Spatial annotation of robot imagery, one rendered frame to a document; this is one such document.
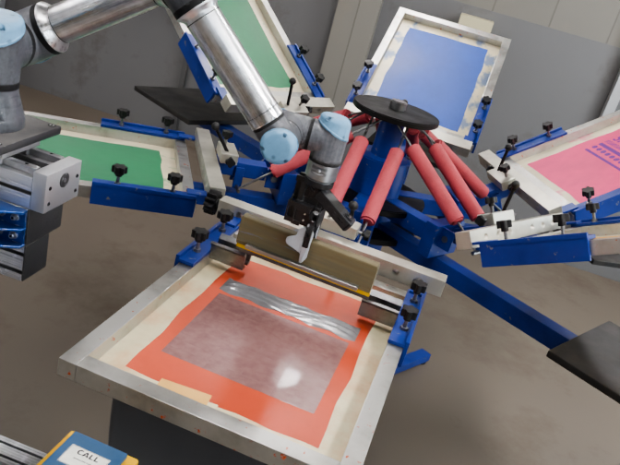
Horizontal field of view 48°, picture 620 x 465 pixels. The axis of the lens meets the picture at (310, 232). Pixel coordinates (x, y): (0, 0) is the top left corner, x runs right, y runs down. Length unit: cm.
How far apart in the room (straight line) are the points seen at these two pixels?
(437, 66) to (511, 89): 184
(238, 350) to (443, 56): 233
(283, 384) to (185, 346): 22
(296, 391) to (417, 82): 217
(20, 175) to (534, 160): 210
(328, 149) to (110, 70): 457
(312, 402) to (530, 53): 410
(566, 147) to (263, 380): 198
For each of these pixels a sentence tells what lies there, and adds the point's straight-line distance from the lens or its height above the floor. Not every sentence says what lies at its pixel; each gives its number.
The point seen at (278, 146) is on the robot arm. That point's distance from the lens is 141.
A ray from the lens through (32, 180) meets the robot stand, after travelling 156.
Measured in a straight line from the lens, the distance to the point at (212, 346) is 152.
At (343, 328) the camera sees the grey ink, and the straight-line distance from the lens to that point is 169.
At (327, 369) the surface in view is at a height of 96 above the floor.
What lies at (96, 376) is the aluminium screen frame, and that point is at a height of 98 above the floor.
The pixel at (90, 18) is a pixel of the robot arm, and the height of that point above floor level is 151.
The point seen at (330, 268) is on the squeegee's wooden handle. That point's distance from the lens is 166.
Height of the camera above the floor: 181
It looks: 23 degrees down
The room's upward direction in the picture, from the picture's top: 16 degrees clockwise
